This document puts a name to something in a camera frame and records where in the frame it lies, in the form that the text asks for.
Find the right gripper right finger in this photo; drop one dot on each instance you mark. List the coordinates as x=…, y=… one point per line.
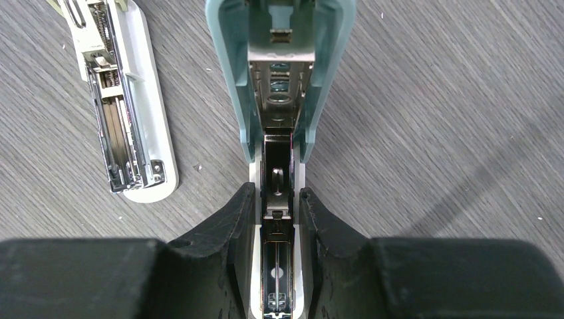
x=407, y=277

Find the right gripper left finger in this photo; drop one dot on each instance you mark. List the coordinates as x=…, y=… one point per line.
x=200, y=274

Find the blue white stapler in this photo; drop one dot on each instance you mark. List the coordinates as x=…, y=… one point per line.
x=279, y=60

